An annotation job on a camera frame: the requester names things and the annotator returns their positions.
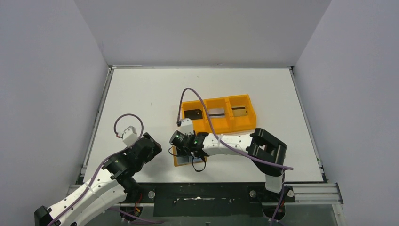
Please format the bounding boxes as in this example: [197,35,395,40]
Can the orange leather card holder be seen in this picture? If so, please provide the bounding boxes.
[168,146,203,167]

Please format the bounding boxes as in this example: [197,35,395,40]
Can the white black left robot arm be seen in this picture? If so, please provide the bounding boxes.
[34,133,162,226]

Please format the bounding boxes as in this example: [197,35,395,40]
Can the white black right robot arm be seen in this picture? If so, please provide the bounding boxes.
[169,128,293,194]

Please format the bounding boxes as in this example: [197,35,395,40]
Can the black card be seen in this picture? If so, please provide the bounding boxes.
[184,109,203,121]

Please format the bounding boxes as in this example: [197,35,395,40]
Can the silver card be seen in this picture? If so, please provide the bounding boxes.
[208,108,225,118]

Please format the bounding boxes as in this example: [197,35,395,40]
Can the gold card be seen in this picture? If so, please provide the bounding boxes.
[232,106,247,117]

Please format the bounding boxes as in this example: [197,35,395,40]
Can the yellow middle plastic bin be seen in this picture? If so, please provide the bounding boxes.
[205,97,232,134]

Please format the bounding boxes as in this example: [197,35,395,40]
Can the yellow right plastic bin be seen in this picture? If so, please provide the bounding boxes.
[228,95,256,132]

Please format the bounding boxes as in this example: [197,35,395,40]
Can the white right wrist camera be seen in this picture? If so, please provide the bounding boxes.
[177,118,194,136]

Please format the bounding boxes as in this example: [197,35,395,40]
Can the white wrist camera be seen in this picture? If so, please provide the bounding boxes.
[117,126,138,147]
[177,118,194,136]

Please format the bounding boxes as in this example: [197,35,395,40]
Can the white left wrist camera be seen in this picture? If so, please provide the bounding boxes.
[117,126,138,147]

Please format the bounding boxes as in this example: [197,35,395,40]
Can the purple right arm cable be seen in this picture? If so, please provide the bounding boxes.
[176,88,294,170]

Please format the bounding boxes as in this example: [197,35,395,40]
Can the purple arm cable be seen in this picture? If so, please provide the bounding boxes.
[176,88,294,170]
[47,113,144,226]

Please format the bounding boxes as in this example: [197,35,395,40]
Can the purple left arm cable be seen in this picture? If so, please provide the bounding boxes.
[47,113,144,226]

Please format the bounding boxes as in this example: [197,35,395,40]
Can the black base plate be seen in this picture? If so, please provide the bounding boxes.
[116,182,295,219]

